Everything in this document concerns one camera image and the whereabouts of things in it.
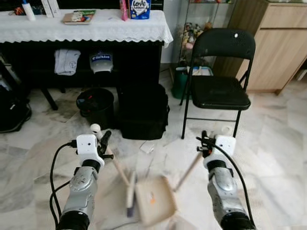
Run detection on beige hand broom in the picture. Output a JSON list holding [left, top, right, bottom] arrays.
[[90, 123, 138, 218]]

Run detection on beige long-handled dustpan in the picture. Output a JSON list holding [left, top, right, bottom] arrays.
[[134, 125, 233, 227]]

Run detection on black round waste bin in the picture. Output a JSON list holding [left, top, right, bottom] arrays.
[[76, 87, 116, 129]]

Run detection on white paper scrap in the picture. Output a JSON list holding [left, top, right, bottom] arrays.
[[139, 140, 155, 154]]

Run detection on black fabric bag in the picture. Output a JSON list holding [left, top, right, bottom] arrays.
[[117, 83, 170, 141]]

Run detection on black folding chair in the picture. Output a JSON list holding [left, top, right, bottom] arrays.
[[181, 28, 257, 140]]

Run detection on green plastic container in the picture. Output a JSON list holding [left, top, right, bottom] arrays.
[[171, 66, 190, 100]]

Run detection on white box with ribbon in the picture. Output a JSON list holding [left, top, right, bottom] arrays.
[[191, 66, 214, 78]]

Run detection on black slanted stand leg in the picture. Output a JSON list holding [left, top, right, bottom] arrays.
[[40, 88, 59, 111]]

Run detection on grey BitRobot slippers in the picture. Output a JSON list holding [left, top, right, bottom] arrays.
[[89, 50, 114, 74]]

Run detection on black upright piano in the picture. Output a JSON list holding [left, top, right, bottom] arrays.
[[0, 0, 165, 112]]

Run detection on white printed slippers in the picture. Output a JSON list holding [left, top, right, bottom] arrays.
[[53, 48, 82, 77]]

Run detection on black backpack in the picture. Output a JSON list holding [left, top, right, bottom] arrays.
[[0, 85, 33, 134]]

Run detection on plush toy pile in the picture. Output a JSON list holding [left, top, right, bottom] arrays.
[[181, 20, 214, 51]]

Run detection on white lace tablecloth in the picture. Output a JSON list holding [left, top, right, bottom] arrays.
[[0, 9, 174, 48]]

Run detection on light wooden cabinet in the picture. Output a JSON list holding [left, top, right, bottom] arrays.
[[213, 0, 307, 94]]

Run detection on glass display shelf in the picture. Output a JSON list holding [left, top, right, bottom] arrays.
[[178, 0, 236, 68]]

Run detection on colourful picture book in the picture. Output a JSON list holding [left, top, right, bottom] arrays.
[[62, 9, 97, 25]]

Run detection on pink flat box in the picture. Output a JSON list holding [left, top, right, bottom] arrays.
[[119, 0, 130, 22]]

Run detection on blue Love Letters tin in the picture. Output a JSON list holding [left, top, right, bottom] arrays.
[[129, 0, 152, 20]]

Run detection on white upright books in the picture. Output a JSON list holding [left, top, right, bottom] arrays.
[[40, 0, 61, 19]]

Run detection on white plastic bottle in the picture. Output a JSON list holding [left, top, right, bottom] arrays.
[[21, 0, 37, 22]]

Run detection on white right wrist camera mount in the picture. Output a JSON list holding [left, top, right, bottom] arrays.
[[214, 135, 236, 166]]

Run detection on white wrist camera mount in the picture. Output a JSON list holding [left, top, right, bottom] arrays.
[[76, 135, 105, 168], [214, 135, 236, 166]]

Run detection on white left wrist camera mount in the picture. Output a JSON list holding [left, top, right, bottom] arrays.
[[76, 135, 105, 168]]

